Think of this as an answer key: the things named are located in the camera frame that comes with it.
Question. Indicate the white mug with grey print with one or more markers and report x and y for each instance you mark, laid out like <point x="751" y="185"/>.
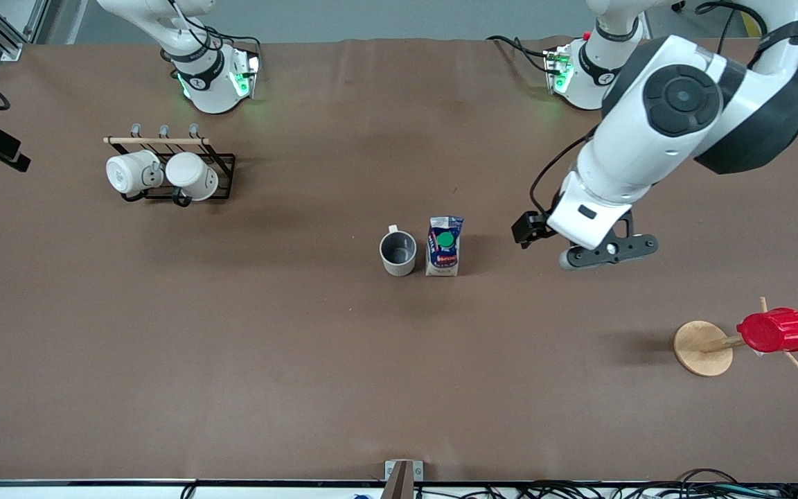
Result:
<point x="125" y="173"/>

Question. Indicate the plain white mug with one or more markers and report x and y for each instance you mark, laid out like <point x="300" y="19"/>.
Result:
<point x="191" y="173"/>

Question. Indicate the red plastic cup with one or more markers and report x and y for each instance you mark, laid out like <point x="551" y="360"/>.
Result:
<point x="776" y="331"/>

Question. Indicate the aluminium frame profile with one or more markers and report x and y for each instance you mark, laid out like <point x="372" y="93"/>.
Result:
<point x="11" y="50"/>

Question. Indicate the blue white milk carton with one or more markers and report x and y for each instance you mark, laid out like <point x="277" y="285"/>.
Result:
<point x="444" y="260"/>

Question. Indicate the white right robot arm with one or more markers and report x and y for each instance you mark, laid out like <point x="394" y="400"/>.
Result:
<point x="212" y="97"/>

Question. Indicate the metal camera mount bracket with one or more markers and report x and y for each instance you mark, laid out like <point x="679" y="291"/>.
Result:
<point x="404" y="482"/>

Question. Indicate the wooden mug tree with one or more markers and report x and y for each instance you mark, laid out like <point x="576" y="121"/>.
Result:
<point x="700" y="350"/>

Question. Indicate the brown table cover sheet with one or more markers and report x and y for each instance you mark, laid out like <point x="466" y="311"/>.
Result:
<point x="371" y="360"/>

